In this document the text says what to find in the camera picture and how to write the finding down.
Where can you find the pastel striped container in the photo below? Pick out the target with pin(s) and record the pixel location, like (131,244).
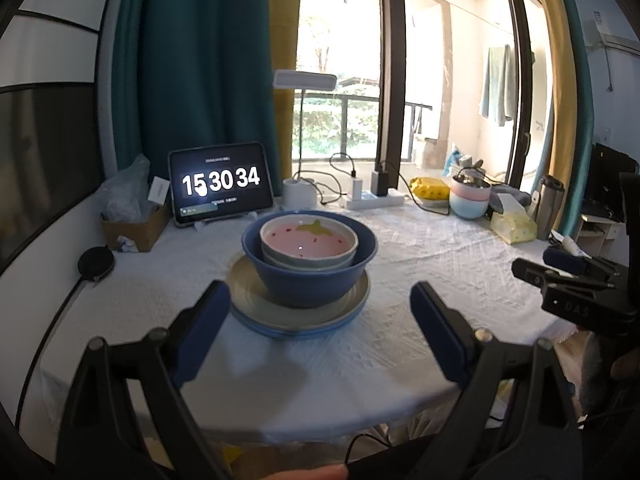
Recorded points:
(470,200)

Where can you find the white textured tablecloth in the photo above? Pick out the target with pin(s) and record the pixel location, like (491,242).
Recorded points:
(150,285)

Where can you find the person's right hand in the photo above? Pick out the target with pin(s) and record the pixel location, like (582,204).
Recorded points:
(627,366)

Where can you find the white charger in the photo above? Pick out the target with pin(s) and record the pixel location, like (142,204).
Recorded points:
(356,189)

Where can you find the pale blue plate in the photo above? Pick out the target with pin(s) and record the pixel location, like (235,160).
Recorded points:
(300,334)

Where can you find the crumpled white tissue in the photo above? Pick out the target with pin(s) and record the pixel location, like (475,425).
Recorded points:
(128,243)

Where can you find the grey thermos flask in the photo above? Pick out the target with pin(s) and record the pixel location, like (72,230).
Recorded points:
(547,210)

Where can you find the person's left hand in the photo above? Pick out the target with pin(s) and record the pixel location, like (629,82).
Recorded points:
(310,474)

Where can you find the white desk lamp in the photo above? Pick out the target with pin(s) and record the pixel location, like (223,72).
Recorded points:
(305,80)

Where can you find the yellow curtain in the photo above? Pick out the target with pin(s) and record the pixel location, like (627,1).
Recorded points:
(285,35)
(550,60)

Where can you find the pink strawberry bowl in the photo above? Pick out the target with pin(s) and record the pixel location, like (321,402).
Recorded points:
(300,240)

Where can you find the black charger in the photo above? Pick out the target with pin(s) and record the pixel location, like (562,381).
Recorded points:
(380,183)

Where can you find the black tablet clock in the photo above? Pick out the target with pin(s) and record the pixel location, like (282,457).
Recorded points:
(220,180)

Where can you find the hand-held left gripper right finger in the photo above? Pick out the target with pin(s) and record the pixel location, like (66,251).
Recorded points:
(440,330)

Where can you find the cream plate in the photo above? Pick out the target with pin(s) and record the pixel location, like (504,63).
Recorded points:
(250,302)

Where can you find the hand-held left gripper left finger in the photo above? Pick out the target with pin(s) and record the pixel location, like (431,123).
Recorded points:
(200,330)

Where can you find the yellow tissue pack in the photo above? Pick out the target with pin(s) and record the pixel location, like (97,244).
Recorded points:
(515,225)

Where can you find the white air conditioner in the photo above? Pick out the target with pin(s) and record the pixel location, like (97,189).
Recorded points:
(615,40)

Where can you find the cream bowl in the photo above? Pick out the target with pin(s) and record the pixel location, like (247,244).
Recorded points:
(305,265)

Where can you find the blue bowl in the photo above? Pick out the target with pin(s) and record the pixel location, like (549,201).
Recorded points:
(310,285)

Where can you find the cardboard box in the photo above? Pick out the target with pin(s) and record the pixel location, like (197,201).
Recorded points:
(145,230)

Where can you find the white power strip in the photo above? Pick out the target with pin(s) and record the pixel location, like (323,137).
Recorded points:
(385,200)

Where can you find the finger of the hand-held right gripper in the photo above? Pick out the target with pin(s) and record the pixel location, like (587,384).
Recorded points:
(535,272)
(562,260)

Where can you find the small white card box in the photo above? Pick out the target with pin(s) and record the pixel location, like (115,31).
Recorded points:
(158,191)

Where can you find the balcony railing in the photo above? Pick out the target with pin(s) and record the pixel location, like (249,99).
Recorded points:
(345,125)

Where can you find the hanging green towel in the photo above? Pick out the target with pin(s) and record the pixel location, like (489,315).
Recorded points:
(497,85)

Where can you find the black round pouch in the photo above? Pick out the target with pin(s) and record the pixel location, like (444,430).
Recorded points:
(96,262)

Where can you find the yellow snack packet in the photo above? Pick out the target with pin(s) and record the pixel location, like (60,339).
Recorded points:
(430,189)

